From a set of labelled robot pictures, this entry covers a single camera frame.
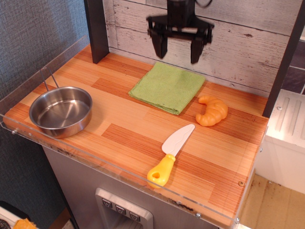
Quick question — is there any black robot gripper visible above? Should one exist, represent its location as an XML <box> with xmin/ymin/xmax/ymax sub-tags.
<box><xmin>146</xmin><ymin>0</ymin><xmax>214</xmax><ymax>64</ymax></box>

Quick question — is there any green cloth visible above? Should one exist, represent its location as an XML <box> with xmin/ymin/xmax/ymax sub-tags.
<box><xmin>129</xmin><ymin>62</ymin><xmax>205</xmax><ymax>115</ymax></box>

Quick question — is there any orange toy croissant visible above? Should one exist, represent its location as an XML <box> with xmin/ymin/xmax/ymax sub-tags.
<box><xmin>195</xmin><ymin>95</ymin><xmax>228</xmax><ymax>126</ymax></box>

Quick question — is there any stainless steel pot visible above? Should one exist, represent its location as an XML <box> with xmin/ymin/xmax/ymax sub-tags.
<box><xmin>29</xmin><ymin>67</ymin><xmax>93</xmax><ymax>138</ymax></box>

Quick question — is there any white toy sink unit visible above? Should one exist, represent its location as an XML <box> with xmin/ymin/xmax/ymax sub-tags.
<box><xmin>255</xmin><ymin>90</ymin><xmax>305</xmax><ymax>193</ymax></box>

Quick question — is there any grey toy fridge cabinet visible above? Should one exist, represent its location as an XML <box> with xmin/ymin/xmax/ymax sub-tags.
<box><xmin>43</xmin><ymin>147</ymin><xmax>216</xmax><ymax>229</ymax></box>

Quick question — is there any silver dispenser panel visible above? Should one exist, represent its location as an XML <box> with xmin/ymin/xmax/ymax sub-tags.
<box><xmin>95</xmin><ymin>187</ymin><xmax>154</xmax><ymax>229</ymax></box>

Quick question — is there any clear acrylic left guard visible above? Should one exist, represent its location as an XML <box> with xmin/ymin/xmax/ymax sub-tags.
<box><xmin>0</xmin><ymin>35</ymin><xmax>90</xmax><ymax>115</ymax></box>

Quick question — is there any clear acrylic guard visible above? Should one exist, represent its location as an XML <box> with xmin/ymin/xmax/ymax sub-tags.
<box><xmin>0</xmin><ymin>116</ymin><xmax>239</xmax><ymax>229</ymax></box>
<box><xmin>0</xmin><ymin>35</ymin><xmax>90</xmax><ymax>115</ymax></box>

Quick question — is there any clear acrylic front guard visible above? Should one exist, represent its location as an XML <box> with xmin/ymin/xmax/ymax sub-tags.
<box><xmin>0</xmin><ymin>116</ymin><xmax>239</xmax><ymax>229</ymax></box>

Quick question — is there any orange object bottom left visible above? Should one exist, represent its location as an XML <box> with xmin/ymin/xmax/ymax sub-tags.
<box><xmin>13</xmin><ymin>219</ymin><xmax>37</xmax><ymax>229</ymax></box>

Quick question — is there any dark left post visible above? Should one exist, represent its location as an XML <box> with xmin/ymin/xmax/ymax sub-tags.
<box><xmin>84</xmin><ymin>0</ymin><xmax>109</xmax><ymax>64</ymax></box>

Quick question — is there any dark post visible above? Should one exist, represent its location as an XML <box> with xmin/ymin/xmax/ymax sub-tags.
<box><xmin>84</xmin><ymin>0</ymin><xmax>109</xmax><ymax>64</ymax></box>
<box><xmin>262</xmin><ymin>0</ymin><xmax>305</xmax><ymax>118</ymax></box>

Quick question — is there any dark right post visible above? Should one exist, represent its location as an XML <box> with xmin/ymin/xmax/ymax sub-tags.
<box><xmin>262</xmin><ymin>0</ymin><xmax>305</xmax><ymax>118</ymax></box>

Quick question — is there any toy knife yellow handle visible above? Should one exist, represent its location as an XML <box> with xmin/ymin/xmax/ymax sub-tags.
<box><xmin>147</xmin><ymin>124</ymin><xmax>195</xmax><ymax>188</ymax></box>

